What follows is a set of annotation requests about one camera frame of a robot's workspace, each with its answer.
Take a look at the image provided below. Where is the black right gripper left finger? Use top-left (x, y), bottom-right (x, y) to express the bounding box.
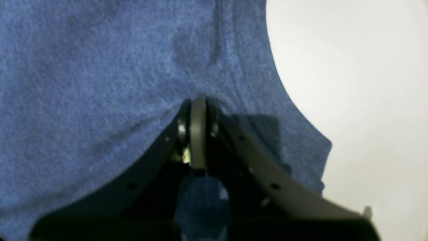
top-left (29, 98), bottom-right (206, 241)

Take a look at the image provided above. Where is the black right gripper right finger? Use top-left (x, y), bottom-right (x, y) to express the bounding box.
top-left (205, 99), bottom-right (380, 241)

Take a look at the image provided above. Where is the blue t-shirt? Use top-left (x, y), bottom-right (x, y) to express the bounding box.
top-left (0, 0), bottom-right (332, 241)

